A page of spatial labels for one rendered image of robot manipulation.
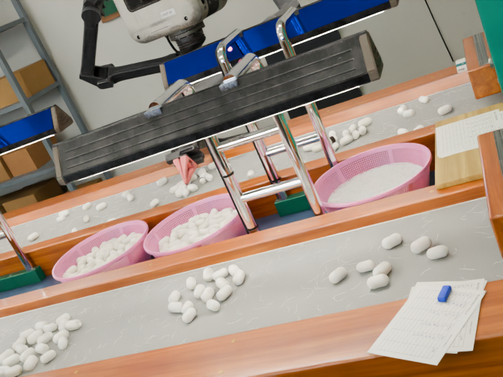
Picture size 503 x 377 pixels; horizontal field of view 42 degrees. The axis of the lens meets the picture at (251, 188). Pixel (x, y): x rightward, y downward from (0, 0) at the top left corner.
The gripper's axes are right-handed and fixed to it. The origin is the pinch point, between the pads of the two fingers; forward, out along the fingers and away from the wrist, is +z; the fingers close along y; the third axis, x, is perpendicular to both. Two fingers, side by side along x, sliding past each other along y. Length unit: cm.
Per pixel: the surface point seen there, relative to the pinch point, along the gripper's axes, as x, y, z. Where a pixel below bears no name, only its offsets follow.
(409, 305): -54, 68, 68
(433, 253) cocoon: -43, 72, 57
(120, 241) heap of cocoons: -14.1, -12.7, 20.7
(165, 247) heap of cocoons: -22.9, 7.2, 31.1
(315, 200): -32, 49, 36
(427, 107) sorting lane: 6, 71, -1
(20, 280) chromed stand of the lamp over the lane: -10, -52, 21
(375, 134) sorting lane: 0, 57, 5
